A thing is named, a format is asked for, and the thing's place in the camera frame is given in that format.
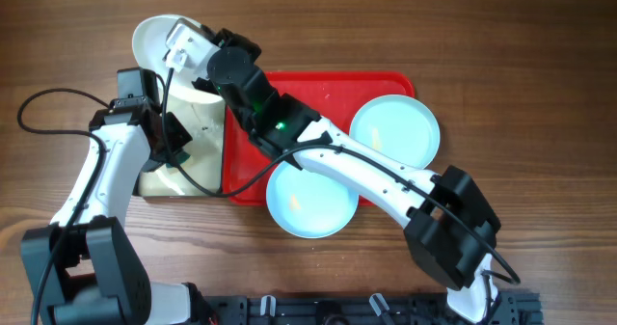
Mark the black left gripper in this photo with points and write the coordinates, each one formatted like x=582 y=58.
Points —
x=177 y=138

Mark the black metal water tray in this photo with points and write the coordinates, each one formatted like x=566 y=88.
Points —
x=203 y=115

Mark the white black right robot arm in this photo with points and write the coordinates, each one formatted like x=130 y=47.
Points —
x=449 y=226

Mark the white plate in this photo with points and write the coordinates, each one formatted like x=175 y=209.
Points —
x=149 y=49

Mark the red plastic tray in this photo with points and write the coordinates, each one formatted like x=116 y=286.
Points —
x=336 y=95

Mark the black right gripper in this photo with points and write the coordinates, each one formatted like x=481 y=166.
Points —
x=227 y=38

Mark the green yellow sponge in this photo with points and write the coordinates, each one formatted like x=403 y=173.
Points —
x=182 y=158

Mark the mint green plate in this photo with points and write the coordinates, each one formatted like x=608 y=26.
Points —
x=400 y=127

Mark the light blue plate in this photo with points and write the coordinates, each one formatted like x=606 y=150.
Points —
x=307 y=204

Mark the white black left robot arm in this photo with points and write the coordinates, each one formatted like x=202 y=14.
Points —
x=82 y=267

